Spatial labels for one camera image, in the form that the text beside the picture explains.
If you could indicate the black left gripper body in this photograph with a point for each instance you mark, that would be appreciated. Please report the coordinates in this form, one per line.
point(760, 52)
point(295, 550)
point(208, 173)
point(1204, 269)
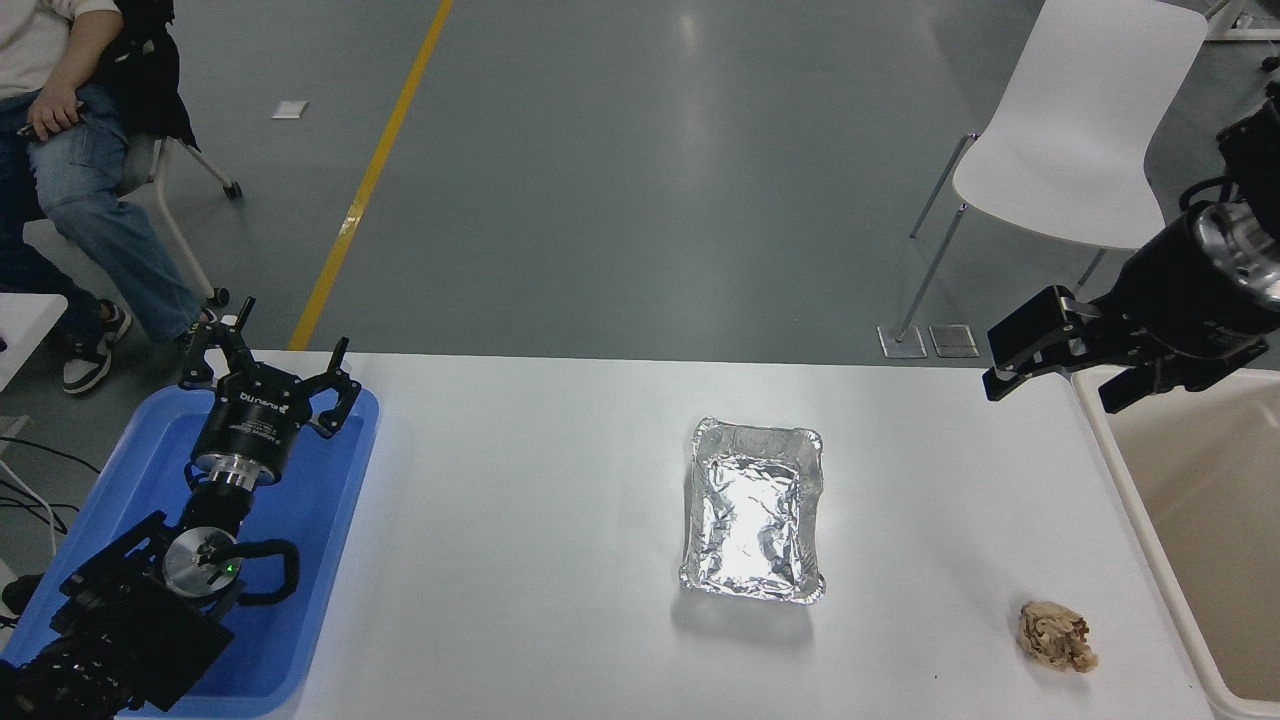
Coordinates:
point(250, 425)

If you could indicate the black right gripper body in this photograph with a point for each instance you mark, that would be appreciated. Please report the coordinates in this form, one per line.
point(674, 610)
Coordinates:
point(1180, 295)

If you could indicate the rectangular foil tray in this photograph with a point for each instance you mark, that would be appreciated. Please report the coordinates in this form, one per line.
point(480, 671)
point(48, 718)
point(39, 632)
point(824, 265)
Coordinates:
point(750, 520)

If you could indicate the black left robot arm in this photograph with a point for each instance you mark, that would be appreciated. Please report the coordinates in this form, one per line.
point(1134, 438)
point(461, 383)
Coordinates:
point(130, 620)

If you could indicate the metal floor plate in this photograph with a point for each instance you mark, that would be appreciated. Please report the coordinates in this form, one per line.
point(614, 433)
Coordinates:
point(902, 341)
point(953, 340)

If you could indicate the person's hand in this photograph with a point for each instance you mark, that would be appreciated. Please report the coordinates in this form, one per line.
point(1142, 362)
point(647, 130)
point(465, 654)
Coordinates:
point(55, 113)

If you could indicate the blue plastic tray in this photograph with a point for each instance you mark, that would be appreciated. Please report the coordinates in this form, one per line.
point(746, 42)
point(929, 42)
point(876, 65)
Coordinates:
point(320, 520)

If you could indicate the large pale bin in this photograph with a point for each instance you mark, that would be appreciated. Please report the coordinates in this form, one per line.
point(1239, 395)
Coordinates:
point(1200, 520)

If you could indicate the white rolling chair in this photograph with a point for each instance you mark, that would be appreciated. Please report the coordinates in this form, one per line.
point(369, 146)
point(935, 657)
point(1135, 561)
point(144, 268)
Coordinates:
point(170, 210)

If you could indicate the white chair with metal legs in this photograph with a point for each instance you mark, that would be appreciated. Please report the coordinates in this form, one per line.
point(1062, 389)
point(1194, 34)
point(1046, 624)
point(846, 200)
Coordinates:
point(1080, 130)

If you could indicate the person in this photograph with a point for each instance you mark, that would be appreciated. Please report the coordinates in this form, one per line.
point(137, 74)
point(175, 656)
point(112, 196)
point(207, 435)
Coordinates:
point(90, 200)

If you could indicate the small white table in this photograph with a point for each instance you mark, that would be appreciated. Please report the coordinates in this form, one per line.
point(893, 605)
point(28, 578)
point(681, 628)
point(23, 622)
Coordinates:
point(25, 330)

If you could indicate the crumpled tan paper ball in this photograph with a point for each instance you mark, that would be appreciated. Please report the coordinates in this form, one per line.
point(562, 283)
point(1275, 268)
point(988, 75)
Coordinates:
point(1055, 635)

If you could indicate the white furniture base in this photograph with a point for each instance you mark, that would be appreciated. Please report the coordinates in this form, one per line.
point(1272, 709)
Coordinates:
point(1245, 25)

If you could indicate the black jacket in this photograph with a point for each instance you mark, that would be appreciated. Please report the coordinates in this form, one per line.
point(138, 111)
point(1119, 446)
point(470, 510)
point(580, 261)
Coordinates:
point(150, 80)

